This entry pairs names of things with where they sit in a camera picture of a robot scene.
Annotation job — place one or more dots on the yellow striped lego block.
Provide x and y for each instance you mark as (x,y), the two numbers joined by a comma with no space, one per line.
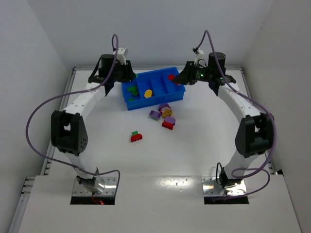
(167,113)

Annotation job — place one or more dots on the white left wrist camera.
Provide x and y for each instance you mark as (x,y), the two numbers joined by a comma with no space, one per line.
(121,55)

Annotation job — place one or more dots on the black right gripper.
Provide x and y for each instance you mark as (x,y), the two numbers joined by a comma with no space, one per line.
(191,74)

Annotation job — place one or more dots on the purple rounded lego block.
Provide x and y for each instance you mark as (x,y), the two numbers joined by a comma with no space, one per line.
(170,120)

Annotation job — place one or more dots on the red rectangular lego brick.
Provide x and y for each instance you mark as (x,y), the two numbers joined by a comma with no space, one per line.
(171,78)

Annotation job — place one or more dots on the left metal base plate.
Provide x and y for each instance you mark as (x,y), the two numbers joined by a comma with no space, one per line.
(102,187)

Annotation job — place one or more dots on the yellow rounded lego block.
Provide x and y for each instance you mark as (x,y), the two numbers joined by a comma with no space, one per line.
(148,93)

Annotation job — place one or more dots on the purple lego brick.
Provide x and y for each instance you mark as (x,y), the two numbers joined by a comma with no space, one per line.
(155,115)

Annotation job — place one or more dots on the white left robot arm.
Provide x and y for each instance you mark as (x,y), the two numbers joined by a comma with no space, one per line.
(68,130)

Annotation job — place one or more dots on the blue divided plastic bin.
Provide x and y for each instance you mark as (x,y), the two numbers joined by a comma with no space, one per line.
(157,81)

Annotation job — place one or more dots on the purple cloud lego block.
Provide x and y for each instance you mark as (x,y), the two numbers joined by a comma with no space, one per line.
(163,107)

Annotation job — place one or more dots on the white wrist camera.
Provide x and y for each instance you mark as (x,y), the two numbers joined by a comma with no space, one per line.
(121,55)
(199,55)

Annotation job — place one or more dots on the green rectangular lego brick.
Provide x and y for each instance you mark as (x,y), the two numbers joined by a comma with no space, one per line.
(133,90)

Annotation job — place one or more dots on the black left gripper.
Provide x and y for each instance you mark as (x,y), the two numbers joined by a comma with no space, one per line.
(125,73)

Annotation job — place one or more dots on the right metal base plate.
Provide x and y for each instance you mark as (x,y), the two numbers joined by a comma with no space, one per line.
(212,189)

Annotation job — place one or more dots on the red scalloped lego block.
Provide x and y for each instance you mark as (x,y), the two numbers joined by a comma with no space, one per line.
(136,137)

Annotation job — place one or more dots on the metal base plate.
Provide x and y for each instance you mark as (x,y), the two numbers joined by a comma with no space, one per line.
(212,189)
(102,187)

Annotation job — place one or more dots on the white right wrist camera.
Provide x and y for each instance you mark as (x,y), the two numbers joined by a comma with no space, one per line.
(199,55)

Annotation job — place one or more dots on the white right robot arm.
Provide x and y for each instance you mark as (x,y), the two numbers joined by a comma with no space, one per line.
(257,130)

